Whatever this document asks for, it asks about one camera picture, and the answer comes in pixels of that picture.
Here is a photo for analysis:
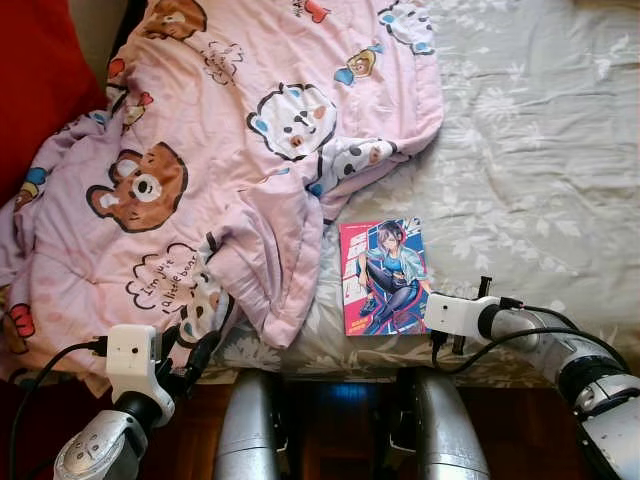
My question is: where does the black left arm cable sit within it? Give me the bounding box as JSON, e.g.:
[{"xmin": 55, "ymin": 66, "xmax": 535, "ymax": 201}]
[{"xmin": 8, "ymin": 338, "xmax": 109, "ymax": 480}]

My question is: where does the pink anime cover book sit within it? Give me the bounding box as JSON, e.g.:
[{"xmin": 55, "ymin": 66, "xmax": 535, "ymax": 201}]
[{"xmin": 338, "ymin": 218, "xmax": 433, "ymax": 337}]

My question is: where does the pink cartoon bear blanket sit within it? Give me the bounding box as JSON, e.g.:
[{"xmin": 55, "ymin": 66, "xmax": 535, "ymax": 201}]
[{"xmin": 0, "ymin": 0, "xmax": 446, "ymax": 396}]

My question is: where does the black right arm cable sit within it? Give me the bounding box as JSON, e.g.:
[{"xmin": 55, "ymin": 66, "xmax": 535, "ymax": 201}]
[{"xmin": 432, "ymin": 296, "xmax": 633, "ymax": 379}]

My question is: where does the grey floral bed sheet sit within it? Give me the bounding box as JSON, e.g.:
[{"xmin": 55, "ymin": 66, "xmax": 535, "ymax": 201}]
[{"xmin": 200, "ymin": 0, "xmax": 640, "ymax": 386}]

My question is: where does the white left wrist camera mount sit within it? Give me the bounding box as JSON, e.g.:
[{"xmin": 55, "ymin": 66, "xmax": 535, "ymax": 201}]
[{"xmin": 106, "ymin": 324, "xmax": 163, "ymax": 401}]

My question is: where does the red fabric cushion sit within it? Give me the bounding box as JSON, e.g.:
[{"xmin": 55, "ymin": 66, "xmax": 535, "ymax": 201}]
[{"xmin": 0, "ymin": 0, "xmax": 111, "ymax": 206}]

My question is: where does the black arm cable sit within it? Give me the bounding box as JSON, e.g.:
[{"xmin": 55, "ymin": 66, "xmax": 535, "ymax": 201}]
[
  {"xmin": 8, "ymin": 338, "xmax": 109, "ymax": 480},
  {"xmin": 432, "ymin": 296, "xmax": 633, "ymax": 379}
]

